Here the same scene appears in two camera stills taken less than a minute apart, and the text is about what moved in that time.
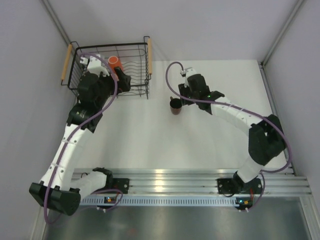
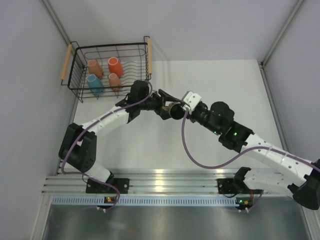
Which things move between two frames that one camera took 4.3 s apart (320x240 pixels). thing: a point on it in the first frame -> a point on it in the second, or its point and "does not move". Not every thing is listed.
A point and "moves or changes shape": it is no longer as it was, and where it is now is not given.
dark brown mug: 176,105 moves or changes shape
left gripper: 123,84 -> 164,114
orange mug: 113,62 does not move
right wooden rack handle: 150,56 does not move
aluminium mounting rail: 197,181 does not move
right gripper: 183,90 -> 192,115
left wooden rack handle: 66,62 does not move
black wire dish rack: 135,60 does not move
